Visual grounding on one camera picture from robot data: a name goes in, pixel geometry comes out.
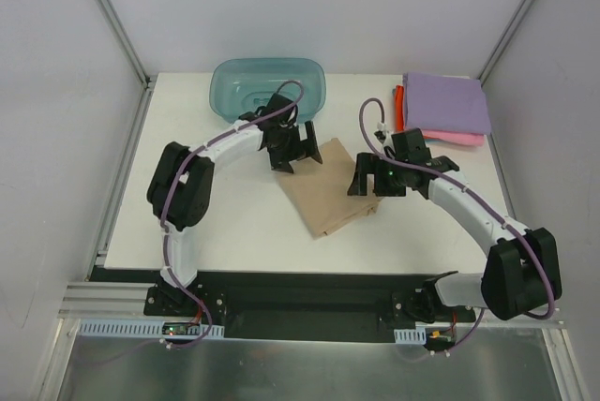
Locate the beige t shirt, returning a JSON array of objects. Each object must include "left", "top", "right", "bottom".
[{"left": 277, "top": 138, "right": 381, "bottom": 238}]

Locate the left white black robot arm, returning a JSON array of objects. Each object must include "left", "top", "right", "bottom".
[{"left": 146, "top": 93, "right": 323, "bottom": 316}]

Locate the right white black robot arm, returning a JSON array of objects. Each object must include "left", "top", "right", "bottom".
[{"left": 348, "top": 124, "right": 563, "bottom": 322}]

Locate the folded orange t shirt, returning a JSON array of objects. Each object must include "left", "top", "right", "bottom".
[{"left": 394, "top": 85, "right": 405, "bottom": 132}]

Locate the folded purple t shirt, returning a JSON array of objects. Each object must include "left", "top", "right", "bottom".
[{"left": 402, "top": 72, "right": 491, "bottom": 135}]

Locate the folded pink t shirt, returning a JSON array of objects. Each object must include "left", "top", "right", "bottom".
[{"left": 422, "top": 129, "right": 486, "bottom": 147}]

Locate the teal plastic basin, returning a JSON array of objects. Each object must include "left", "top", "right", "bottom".
[{"left": 209, "top": 57, "right": 326, "bottom": 123}]

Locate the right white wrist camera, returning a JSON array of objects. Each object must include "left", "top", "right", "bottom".
[{"left": 374, "top": 122, "right": 392, "bottom": 146}]

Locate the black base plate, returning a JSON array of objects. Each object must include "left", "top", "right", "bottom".
[{"left": 140, "top": 268, "right": 474, "bottom": 341}]

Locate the right white cable duct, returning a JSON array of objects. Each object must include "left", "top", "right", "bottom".
[{"left": 394, "top": 327, "right": 427, "bottom": 346}]

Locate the white cable duct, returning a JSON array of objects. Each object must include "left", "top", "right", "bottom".
[
  {"left": 79, "top": 319, "right": 225, "bottom": 340},
  {"left": 394, "top": 327, "right": 427, "bottom": 346}
]

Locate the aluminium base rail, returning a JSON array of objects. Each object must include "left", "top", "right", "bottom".
[{"left": 58, "top": 281, "right": 567, "bottom": 329}]

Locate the right aluminium frame post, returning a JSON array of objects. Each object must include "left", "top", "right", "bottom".
[{"left": 477, "top": 0, "right": 537, "bottom": 85}]

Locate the aluminium frame post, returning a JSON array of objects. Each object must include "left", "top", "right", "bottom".
[
  {"left": 477, "top": 0, "right": 537, "bottom": 85},
  {"left": 69, "top": 0, "right": 156, "bottom": 88}
]

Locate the left aluminium frame post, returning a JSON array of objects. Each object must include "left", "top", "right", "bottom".
[{"left": 69, "top": 0, "right": 156, "bottom": 88}]

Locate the left white cable duct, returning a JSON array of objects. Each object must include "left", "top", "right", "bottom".
[{"left": 79, "top": 319, "right": 225, "bottom": 340}]

